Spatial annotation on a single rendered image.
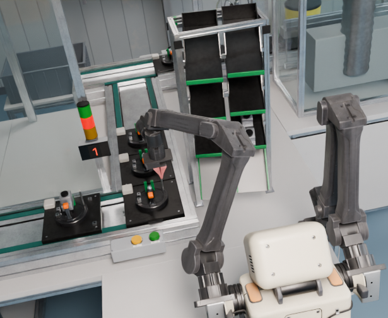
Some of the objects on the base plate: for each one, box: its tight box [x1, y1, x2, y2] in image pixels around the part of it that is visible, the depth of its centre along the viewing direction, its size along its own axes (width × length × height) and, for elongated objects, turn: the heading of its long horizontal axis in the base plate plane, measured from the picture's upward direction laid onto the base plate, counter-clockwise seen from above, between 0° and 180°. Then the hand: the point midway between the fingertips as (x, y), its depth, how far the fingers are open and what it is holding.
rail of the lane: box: [0, 215, 200, 285], centre depth 201 cm, size 6×89×11 cm, turn 109°
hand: (161, 175), depth 182 cm, fingers closed
